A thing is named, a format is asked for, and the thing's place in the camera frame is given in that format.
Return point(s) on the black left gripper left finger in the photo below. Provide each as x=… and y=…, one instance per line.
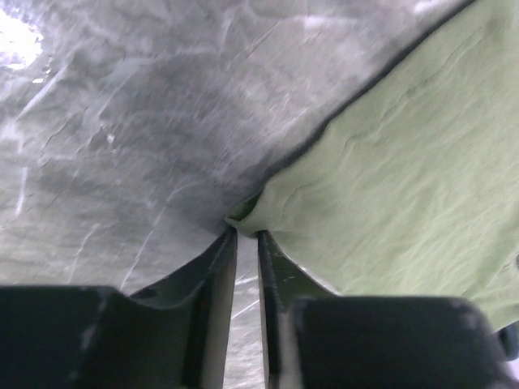
x=170, y=334

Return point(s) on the green graphic tank top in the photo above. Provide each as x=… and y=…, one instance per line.
x=413, y=189

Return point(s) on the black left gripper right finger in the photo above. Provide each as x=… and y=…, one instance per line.
x=313, y=338

